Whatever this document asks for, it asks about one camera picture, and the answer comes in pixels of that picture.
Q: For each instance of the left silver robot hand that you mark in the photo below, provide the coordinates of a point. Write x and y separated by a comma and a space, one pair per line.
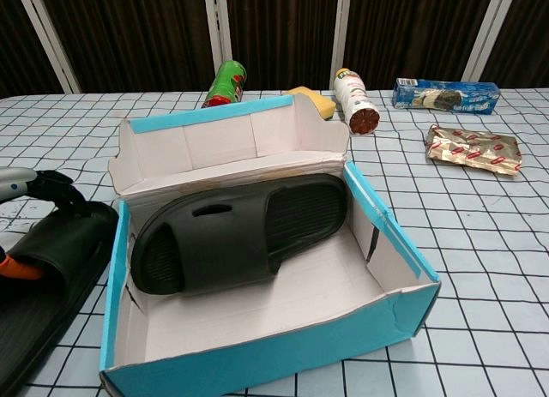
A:
17, 180

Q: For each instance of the black rubber slipper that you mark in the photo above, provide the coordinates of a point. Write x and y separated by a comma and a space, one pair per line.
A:
223, 234
51, 260

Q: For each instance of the light blue shoe box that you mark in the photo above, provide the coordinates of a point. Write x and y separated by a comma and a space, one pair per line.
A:
257, 354

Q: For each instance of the dark folding screen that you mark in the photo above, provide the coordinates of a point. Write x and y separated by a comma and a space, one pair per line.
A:
137, 32

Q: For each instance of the green chips can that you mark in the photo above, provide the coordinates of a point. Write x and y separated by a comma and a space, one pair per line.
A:
227, 86

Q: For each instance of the yellow sponge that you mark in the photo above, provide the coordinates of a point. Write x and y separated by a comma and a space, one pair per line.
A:
319, 101

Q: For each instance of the white drink bottle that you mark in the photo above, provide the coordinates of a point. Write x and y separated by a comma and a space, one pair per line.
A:
356, 101

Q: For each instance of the blue cookie package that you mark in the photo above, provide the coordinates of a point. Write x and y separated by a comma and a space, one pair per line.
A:
446, 97

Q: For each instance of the crumpled foil snack packet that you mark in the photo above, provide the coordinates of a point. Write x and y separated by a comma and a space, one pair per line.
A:
472, 150

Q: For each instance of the white checkered tablecloth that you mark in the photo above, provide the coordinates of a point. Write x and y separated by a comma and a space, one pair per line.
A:
472, 251

